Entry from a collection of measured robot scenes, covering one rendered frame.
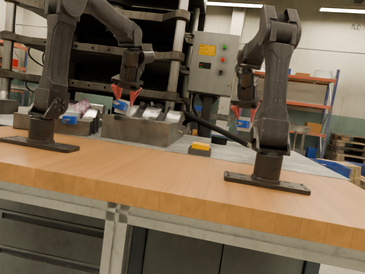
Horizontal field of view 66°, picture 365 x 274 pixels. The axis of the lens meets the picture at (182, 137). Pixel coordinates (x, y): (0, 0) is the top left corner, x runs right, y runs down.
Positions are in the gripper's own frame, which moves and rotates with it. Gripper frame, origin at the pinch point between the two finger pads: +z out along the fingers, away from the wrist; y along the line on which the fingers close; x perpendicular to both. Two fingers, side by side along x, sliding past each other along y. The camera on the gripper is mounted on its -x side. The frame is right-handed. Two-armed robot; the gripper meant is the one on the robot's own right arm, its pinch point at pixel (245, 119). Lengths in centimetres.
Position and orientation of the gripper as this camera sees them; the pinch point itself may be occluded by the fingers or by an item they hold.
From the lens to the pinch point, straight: 113.0
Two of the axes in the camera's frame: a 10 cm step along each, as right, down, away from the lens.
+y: -8.9, -1.6, 4.3
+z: 0.9, 8.6, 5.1
